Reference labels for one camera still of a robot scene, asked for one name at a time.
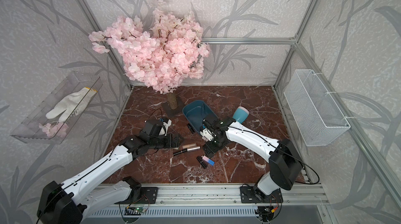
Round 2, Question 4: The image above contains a teal plastic storage box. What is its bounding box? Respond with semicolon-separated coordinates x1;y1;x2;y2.
182;100;218;134

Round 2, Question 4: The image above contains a pink blue gradient lipstick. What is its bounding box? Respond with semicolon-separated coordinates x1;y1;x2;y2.
202;156;215;166

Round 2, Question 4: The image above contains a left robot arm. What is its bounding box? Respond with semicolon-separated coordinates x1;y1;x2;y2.
37;117;184;224

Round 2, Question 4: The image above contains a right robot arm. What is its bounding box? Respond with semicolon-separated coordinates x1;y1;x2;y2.
200;115;302;195

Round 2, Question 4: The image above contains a small black lipstick tube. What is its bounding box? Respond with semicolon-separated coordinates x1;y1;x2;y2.
187;123;195;134

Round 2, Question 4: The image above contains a beige lipstick tube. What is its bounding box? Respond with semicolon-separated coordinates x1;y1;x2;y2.
181;143;197;149

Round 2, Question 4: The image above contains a black silver mascara tube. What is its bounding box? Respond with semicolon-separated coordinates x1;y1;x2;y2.
173;146;201;157

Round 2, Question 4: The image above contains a left circuit board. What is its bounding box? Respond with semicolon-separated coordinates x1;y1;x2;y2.
124;207;148;216

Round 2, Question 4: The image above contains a circuit board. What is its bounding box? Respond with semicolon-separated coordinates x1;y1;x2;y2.
124;207;148;216
255;206;278;216

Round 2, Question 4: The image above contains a pink cherry blossom tree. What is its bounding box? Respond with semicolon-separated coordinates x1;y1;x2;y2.
89;0;211;116

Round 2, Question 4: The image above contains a white work glove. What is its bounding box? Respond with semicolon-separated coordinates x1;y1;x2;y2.
46;87;98;123

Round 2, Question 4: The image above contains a pink flower sprig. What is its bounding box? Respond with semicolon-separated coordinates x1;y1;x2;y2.
39;122;69;138

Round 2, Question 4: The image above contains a right circuit board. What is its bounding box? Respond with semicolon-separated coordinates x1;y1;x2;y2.
255;206;278;216

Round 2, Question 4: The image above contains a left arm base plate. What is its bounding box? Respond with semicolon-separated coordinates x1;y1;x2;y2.
118;177;158;205

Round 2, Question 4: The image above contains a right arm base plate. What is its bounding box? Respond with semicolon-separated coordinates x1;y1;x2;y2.
240;184;283;204

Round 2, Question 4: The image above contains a clear acrylic wall tray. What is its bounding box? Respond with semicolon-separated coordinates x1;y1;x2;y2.
10;71;103;144

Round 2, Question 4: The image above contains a white wire mesh basket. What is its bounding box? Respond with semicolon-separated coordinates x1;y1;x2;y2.
284;69;351;147

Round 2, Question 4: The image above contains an aluminium front rail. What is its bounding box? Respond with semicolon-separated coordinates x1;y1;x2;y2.
87;183;330;208

